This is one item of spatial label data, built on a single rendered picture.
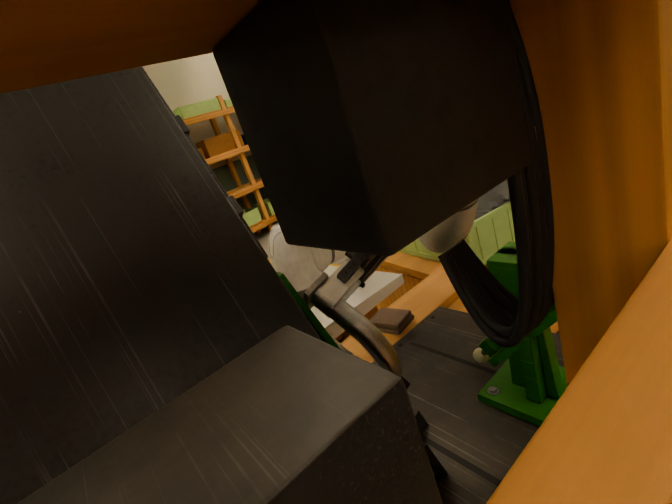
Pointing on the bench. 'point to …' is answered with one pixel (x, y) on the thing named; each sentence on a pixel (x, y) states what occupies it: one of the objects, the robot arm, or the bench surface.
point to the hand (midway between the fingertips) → (338, 288)
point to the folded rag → (392, 320)
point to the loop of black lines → (542, 259)
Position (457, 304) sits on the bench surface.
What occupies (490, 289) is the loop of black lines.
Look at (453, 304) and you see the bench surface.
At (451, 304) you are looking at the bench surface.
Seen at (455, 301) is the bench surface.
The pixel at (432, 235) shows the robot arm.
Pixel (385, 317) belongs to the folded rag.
